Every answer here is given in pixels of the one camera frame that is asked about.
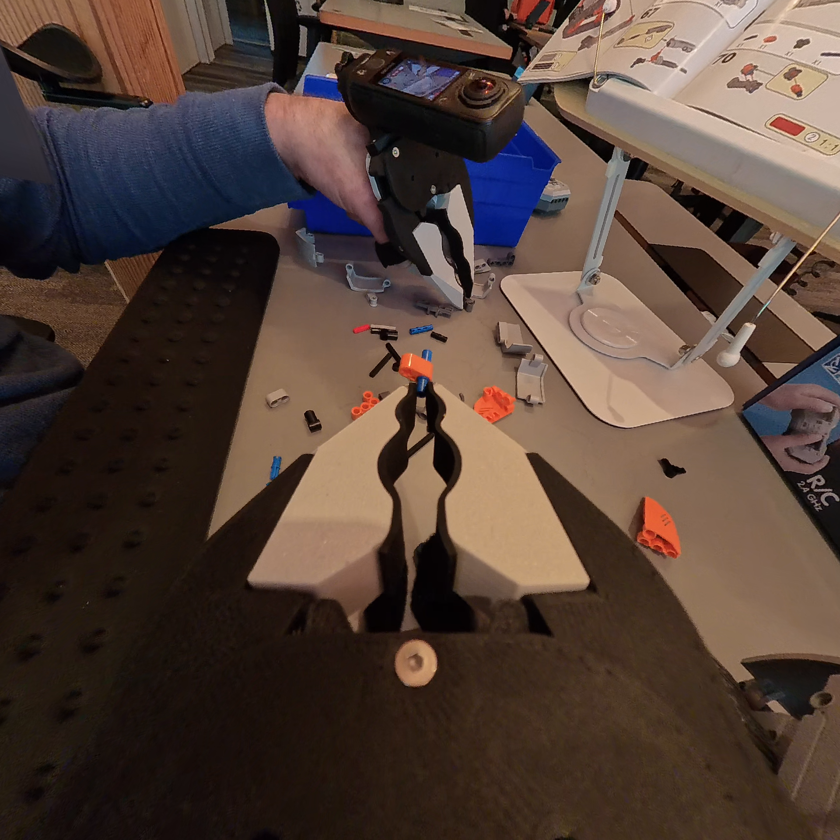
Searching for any black dimpled pad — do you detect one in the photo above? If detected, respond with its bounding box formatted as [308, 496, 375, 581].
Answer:
[0, 228, 316, 840]

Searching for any black office chair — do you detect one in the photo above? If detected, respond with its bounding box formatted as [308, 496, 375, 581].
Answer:
[266, 0, 329, 89]

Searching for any white book stand base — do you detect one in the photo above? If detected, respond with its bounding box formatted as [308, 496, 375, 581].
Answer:
[500, 0, 840, 430]

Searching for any blue storage bin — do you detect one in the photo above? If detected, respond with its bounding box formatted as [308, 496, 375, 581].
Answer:
[289, 74, 562, 247]

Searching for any blue robot kit box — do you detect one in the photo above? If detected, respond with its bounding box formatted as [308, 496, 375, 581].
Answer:
[742, 341, 840, 559]

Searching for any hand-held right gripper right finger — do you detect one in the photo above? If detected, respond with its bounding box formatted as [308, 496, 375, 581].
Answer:
[425, 385, 590, 630]

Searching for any person's left hand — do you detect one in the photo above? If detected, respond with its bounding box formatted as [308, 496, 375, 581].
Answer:
[264, 92, 391, 244]

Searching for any person's left forearm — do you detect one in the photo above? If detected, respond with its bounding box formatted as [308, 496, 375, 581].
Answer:
[0, 82, 316, 277]

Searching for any partly built toy robot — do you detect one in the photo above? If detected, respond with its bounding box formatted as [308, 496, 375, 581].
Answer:
[738, 653, 840, 828]

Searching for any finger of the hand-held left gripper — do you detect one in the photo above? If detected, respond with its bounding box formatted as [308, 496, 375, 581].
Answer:
[411, 220, 470, 309]
[428, 184, 476, 301]

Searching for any instruction booklet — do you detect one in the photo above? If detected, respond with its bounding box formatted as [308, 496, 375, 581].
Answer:
[518, 0, 840, 158]

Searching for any orange wedge panel brick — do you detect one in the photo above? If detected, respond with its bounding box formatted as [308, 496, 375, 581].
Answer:
[635, 497, 682, 560]

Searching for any orange curved panel brick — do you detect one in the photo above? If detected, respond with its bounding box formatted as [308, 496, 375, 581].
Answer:
[474, 386, 516, 422]

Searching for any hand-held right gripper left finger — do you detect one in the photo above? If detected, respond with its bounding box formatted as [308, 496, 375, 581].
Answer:
[248, 386, 416, 632]

